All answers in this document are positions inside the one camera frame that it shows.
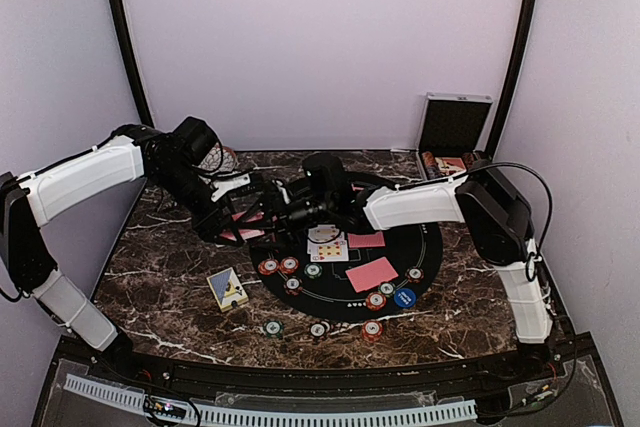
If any red playing card deck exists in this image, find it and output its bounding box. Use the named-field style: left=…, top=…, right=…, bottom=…
left=219, top=212, right=265, bottom=241

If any face-up hearts card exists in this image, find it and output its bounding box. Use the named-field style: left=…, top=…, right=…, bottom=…
left=308, top=240, right=349, bottom=262

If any red card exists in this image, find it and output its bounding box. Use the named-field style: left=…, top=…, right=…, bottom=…
left=347, top=232, right=385, bottom=249

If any red card mat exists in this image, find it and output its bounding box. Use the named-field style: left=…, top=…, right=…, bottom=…
left=345, top=257, right=398, bottom=293

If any green poker chip stack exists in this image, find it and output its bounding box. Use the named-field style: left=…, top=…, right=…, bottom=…
left=263, top=320, right=284, bottom=339

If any brown poker chip stack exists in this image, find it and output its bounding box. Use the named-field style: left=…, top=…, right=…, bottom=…
left=309, top=321, right=331, bottom=340

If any blue small blind button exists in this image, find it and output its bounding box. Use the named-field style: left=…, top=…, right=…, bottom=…
left=393, top=288, right=417, bottom=309

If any red poker chip stack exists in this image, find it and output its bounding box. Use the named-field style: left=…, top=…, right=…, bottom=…
left=361, top=320, right=384, bottom=342

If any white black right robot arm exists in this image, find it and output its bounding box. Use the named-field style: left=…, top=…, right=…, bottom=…
left=250, top=153, right=552, bottom=345

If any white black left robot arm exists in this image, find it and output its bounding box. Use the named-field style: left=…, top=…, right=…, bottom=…
left=1, top=117, right=231, bottom=353

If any floral patterned ceramic bowl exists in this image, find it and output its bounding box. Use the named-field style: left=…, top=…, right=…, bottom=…
left=199, top=143, right=237, bottom=174

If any round black poker mat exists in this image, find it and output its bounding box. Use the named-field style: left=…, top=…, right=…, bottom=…
left=248, top=170, right=444, bottom=322

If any aluminium poker chip case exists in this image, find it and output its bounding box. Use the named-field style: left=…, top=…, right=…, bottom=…
left=416, top=93, right=493, bottom=180

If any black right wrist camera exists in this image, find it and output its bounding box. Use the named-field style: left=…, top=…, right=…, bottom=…
left=302, top=153, right=352, bottom=208

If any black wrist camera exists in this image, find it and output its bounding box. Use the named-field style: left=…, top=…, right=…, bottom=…
left=172, top=116, right=219, bottom=166
left=302, top=153, right=352, bottom=208

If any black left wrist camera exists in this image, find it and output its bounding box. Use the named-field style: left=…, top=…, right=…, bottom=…
left=172, top=116, right=219, bottom=166

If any black front table rail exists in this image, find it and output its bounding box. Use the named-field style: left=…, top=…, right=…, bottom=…
left=84, top=341, right=566, bottom=398

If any white slotted cable duct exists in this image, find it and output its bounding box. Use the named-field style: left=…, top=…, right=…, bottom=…
left=63, top=374, right=477, bottom=426

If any left black frame post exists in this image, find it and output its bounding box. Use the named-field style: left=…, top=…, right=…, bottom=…
left=108, top=0, right=156, bottom=129

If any black frame post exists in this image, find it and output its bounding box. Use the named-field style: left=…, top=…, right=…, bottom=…
left=108, top=0, right=156, bottom=129
left=485, top=0, right=536, bottom=158

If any right black frame post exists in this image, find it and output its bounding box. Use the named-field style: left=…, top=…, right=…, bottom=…
left=485, top=0, right=536, bottom=158

